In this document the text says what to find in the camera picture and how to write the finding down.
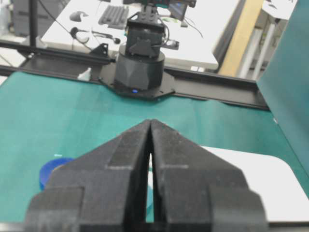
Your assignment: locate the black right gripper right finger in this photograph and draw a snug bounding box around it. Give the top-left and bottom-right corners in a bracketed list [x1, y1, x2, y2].
[151, 120, 268, 232]

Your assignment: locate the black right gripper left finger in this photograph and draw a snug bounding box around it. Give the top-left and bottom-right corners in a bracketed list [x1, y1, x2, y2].
[25, 120, 150, 232]

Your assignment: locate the blue tape roll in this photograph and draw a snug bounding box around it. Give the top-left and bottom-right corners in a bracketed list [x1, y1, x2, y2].
[39, 158, 74, 190]

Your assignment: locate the white plastic case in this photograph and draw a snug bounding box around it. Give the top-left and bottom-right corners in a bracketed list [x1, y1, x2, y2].
[147, 145, 309, 223]

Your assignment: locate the green backdrop sheet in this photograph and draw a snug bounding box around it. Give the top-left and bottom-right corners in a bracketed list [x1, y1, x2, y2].
[255, 0, 309, 170]

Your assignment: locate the black headset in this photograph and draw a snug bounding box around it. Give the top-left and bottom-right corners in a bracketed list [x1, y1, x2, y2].
[69, 11, 121, 45]

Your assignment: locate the white background table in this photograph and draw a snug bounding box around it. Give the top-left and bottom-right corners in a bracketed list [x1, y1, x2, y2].
[43, 0, 244, 70]

